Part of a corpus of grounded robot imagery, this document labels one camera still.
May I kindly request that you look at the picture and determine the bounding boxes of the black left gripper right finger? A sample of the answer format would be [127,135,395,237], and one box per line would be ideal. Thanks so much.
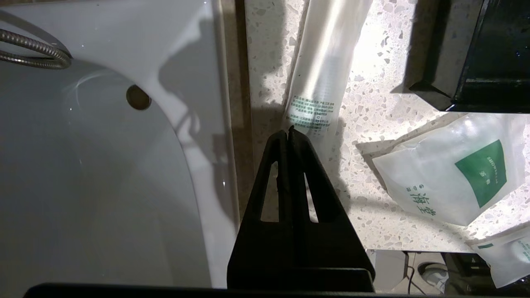
[288,126,376,290]

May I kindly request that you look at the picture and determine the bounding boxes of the sachet with green label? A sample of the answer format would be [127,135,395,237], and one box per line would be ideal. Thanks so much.
[371,113,527,227]

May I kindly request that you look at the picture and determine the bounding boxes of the toothbrush packet with green print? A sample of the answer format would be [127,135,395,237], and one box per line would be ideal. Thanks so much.
[283,0,373,166]

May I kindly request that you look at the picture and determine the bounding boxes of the white ceramic sink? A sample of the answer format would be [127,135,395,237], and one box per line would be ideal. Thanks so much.
[0,0,241,290]

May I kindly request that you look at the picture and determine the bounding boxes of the long clear plastic packet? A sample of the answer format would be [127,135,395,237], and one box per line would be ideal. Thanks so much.
[470,226,530,289]

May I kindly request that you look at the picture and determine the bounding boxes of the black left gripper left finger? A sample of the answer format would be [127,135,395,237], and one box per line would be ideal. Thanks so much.
[227,130,295,290]

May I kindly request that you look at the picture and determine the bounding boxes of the round bathtub overflow cap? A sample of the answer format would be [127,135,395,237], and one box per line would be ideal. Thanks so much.
[126,84,152,111]

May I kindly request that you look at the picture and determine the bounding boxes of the black box drawer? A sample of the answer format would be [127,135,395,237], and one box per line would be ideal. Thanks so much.
[408,0,530,113]

